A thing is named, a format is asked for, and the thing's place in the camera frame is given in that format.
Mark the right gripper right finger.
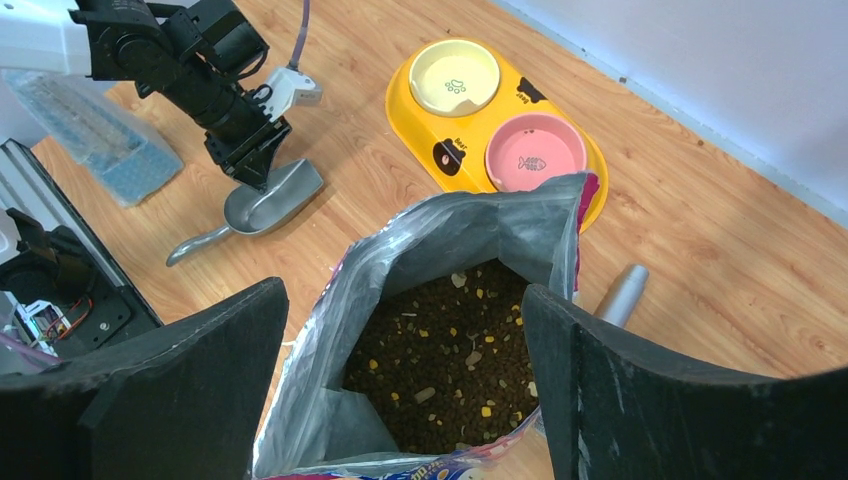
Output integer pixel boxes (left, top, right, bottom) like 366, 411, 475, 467
522, 284, 847, 479

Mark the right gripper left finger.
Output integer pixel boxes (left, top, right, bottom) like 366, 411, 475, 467
1, 277, 289, 479

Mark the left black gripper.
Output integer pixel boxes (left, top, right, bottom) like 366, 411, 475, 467
204, 117, 292, 193

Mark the pet food bag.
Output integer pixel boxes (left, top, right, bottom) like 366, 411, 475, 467
252, 172, 600, 479

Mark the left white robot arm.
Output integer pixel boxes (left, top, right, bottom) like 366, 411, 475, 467
1, 0, 291, 192

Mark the brown pet food kibble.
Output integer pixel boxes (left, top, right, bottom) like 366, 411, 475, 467
342, 259, 538, 454

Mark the metal scoop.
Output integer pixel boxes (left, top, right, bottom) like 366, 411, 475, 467
165, 158, 324, 267

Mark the silver microphone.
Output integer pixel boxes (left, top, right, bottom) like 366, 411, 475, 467
594, 264, 650, 328

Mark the clear plastic bag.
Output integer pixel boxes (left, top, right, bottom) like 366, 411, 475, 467
1, 69, 184, 207

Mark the yellow double bowl feeder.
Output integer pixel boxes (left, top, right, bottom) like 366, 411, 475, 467
385, 37, 609, 231

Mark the cream bowl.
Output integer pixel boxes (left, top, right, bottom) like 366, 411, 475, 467
408, 39, 501, 118

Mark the pink bowl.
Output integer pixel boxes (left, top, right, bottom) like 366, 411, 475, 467
484, 112, 588, 192

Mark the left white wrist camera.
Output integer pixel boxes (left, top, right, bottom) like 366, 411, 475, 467
254, 67, 323, 120

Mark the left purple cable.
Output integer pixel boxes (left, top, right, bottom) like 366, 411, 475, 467
287, 0, 313, 72

